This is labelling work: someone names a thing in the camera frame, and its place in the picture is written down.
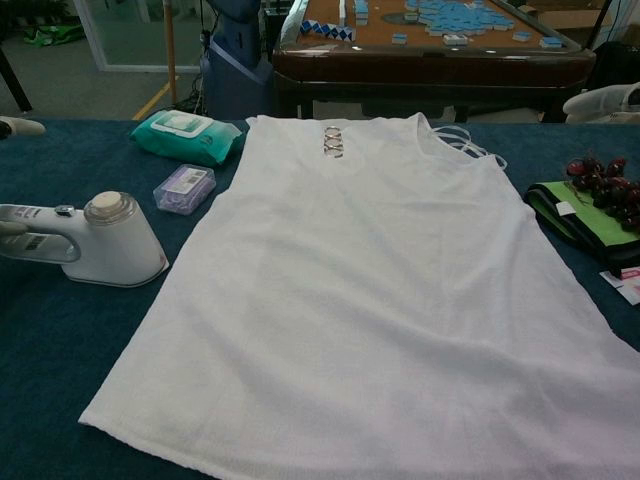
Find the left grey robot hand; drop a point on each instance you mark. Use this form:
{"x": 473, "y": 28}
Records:
{"x": 11, "y": 231}

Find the white handheld garment steamer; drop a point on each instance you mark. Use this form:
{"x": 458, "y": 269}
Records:
{"x": 120, "y": 245}

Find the white sleeveless top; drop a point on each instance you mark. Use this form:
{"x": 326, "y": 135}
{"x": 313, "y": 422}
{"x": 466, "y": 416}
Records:
{"x": 375, "y": 300}

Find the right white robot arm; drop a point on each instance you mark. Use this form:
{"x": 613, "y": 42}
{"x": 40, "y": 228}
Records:
{"x": 600, "y": 102}

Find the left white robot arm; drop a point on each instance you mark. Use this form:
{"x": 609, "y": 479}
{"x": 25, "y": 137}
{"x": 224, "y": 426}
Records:
{"x": 25, "y": 126}

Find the dark blue table cover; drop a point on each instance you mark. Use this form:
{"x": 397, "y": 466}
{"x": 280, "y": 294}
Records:
{"x": 60, "y": 350}

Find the clear box purple contents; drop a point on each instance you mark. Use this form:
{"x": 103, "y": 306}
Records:
{"x": 185, "y": 190}

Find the green wet wipes pack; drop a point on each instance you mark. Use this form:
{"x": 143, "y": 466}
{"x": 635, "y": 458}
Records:
{"x": 185, "y": 137}

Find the white framed glass panel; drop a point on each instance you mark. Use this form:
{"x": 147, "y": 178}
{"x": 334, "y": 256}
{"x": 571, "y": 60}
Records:
{"x": 140, "y": 62}

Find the wooden pole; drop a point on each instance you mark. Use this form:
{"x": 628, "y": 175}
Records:
{"x": 171, "y": 60}

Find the blue chair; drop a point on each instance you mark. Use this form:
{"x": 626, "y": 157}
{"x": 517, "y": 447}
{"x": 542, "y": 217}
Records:
{"x": 235, "y": 75}

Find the blue white snake puzzle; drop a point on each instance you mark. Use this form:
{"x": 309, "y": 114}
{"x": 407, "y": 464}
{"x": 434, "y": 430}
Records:
{"x": 325, "y": 31}

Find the blue mahjong tile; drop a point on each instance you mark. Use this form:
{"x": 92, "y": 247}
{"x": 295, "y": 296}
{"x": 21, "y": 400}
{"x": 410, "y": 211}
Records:
{"x": 400, "y": 39}
{"x": 552, "y": 43}
{"x": 522, "y": 36}

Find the brown mahjong table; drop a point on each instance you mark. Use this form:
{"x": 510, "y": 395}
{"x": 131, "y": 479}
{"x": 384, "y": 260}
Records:
{"x": 425, "y": 65}

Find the white faced mahjong tile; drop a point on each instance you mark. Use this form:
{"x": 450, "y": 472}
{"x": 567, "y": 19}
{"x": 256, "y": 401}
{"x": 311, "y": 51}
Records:
{"x": 456, "y": 40}

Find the green cloth black trim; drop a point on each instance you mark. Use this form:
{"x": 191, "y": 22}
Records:
{"x": 590, "y": 220}

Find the dark red grape bunch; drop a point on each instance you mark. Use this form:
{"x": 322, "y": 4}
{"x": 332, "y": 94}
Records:
{"x": 610, "y": 190}

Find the black bag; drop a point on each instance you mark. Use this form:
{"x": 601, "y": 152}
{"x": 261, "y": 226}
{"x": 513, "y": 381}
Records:
{"x": 612, "y": 65}

